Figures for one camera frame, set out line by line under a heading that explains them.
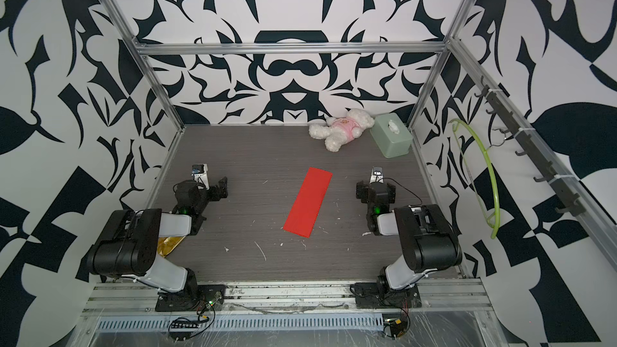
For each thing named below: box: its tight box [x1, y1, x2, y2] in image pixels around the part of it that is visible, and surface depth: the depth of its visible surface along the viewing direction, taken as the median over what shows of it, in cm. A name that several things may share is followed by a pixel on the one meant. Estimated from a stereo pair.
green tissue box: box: [369, 112, 414, 159], surface depth 111 cm
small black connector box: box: [383, 317, 409, 339], surface depth 73 cm
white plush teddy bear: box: [308, 109, 376, 152], surface depth 111 cm
